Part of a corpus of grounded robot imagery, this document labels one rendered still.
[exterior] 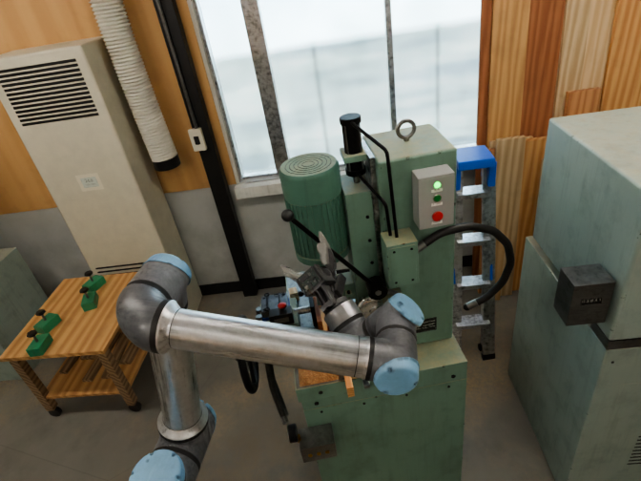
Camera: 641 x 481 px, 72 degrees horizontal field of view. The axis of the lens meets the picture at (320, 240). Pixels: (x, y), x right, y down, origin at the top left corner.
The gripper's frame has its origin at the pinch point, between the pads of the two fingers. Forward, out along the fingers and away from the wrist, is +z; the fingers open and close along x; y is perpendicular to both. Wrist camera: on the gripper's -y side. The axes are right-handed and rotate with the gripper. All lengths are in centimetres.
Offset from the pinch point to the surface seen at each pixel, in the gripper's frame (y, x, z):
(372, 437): -55, 40, -53
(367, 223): -16.7, -15.7, -1.6
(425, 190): -8.6, -35.3, -7.9
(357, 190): -10.2, -20.5, 6.0
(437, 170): -10.1, -40.8, -5.3
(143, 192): -71, 90, 121
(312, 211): -3.7, -7.8, 7.7
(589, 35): -144, -138, 41
